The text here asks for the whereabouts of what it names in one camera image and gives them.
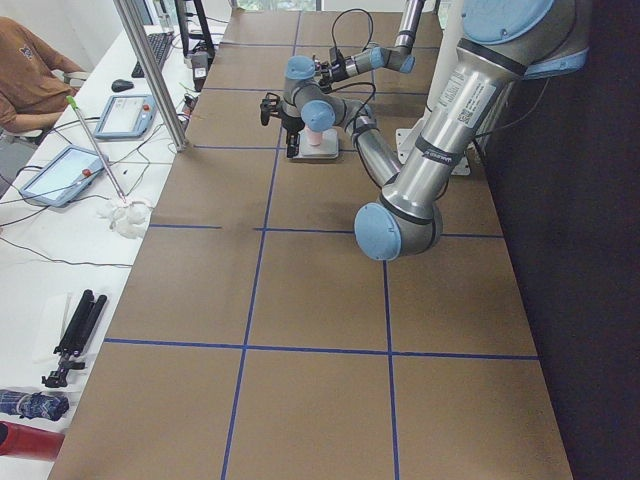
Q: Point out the black computer mouse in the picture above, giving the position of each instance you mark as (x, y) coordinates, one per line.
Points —
(121, 85)

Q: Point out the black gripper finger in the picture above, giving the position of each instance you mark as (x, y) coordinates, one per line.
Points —
(292, 144)

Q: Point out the black power adapter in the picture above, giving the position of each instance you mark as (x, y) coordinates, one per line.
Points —
(200, 67)

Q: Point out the metal stick green tip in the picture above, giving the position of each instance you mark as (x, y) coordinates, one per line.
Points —
(105, 163)

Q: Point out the white crumpled cloth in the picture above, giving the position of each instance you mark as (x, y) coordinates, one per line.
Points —
(126, 218)

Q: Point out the aluminium frame post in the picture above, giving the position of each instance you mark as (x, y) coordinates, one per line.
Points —
(136, 33)

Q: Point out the near blue teach pendant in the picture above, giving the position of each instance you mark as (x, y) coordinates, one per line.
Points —
(63, 178)

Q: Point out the pink plastic cup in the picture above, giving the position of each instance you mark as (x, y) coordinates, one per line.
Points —
(313, 138)

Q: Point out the red bottle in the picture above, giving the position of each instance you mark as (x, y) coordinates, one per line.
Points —
(27, 442)

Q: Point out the digital kitchen scale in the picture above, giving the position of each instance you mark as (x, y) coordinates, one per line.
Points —
(326, 150)

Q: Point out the seated person brown shirt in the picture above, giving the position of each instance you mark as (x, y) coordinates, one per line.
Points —
(32, 96)

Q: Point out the black keyboard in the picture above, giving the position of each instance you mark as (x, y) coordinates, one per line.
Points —
(160, 45)

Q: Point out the far blue teach pendant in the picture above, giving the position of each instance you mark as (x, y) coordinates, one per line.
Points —
(126, 117)

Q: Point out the blue folded umbrella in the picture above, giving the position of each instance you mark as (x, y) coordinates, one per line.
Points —
(33, 405)

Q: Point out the blue teach pendant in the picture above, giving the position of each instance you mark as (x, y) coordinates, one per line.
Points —
(126, 117)
(63, 178)

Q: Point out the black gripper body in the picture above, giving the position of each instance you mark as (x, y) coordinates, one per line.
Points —
(290, 123)
(338, 68)

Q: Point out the black folded tripod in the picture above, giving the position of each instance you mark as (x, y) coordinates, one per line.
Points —
(75, 338)

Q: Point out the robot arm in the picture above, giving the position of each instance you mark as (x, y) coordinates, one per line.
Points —
(501, 42)
(398, 58)

